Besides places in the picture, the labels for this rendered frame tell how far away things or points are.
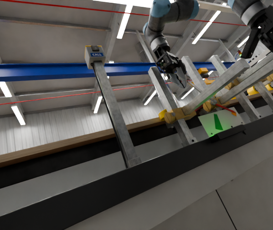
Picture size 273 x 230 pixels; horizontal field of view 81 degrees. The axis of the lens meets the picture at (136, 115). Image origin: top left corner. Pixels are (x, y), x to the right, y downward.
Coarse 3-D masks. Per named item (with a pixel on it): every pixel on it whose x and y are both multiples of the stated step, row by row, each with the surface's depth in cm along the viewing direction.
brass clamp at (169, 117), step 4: (176, 108) 68; (180, 108) 68; (168, 112) 66; (172, 112) 66; (176, 112) 67; (180, 112) 67; (192, 112) 70; (164, 116) 69; (168, 116) 66; (172, 116) 65; (176, 116) 66; (180, 116) 66; (184, 116) 67; (188, 116) 68; (192, 116) 71; (168, 120) 67; (172, 120) 65; (176, 120) 66
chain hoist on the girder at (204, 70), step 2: (200, 68) 555; (202, 68) 559; (204, 68) 564; (206, 68) 570; (198, 70) 562; (200, 70) 556; (202, 70) 554; (204, 70) 558; (206, 70) 564; (200, 72) 557; (202, 72) 558; (204, 72) 564; (206, 72) 571; (200, 74) 561; (202, 74) 553; (204, 74) 553; (206, 74) 559; (208, 74) 563; (202, 76) 554; (204, 76) 553; (206, 76) 559; (208, 76) 564
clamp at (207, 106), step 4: (208, 100) 79; (216, 100) 79; (204, 104) 79; (208, 104) 77; (220, 104) 78; (224, 104) 79; (228, 104) 81; (204, 108) 80; (208, 108) 78; (212, 108) 77
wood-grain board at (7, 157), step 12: (252, 96) 122; (144, 120) 80; (156, 120) 82; (96, 132) 69; (108, 132) 71; (48, 144) 61; (60, 144) 62; (72, 144) 64; (84, 144) 70; (0, 156) 54; (12, 156) 55; (24, 156) 56; (36, 156) 61
